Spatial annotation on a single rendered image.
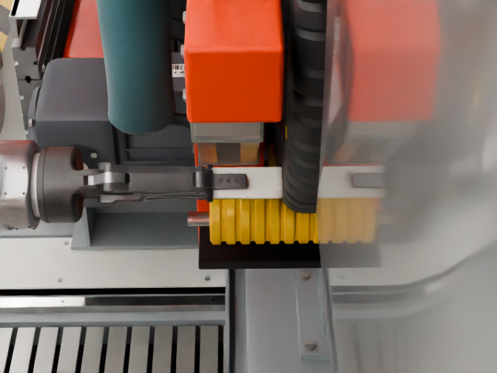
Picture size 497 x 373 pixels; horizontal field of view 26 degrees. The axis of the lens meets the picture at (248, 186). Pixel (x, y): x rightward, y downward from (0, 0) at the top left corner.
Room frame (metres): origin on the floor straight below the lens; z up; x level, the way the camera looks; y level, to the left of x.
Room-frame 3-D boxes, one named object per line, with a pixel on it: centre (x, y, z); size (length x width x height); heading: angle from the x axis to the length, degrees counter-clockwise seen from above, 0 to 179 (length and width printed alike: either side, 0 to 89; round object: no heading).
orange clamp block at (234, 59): (0.72, 0.01, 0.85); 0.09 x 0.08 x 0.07; 1
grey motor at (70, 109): (1.34, 0.12, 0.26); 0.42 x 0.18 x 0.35; 91
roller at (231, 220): (0.92, -0.08, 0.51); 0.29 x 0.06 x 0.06; 91
